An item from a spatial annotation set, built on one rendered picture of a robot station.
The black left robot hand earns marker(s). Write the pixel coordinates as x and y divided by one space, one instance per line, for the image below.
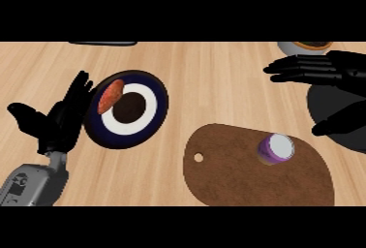
59 121

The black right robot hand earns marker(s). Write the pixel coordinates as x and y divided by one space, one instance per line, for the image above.
329 72

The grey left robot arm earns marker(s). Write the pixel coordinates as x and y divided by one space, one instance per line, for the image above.
33 184

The dark grey pan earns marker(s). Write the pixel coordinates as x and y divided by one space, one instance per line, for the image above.
335 106

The purple can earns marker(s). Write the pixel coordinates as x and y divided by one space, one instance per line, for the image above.
278 149

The brown oval cutting board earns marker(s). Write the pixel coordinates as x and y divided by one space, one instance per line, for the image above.
248 174

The white cup with brown rim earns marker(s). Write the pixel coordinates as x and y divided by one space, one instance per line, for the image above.
304 47

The navy and white plate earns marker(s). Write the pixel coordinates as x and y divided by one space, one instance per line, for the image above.
130 111

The dark flat appliance edge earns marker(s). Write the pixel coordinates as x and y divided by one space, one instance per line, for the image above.
102 43

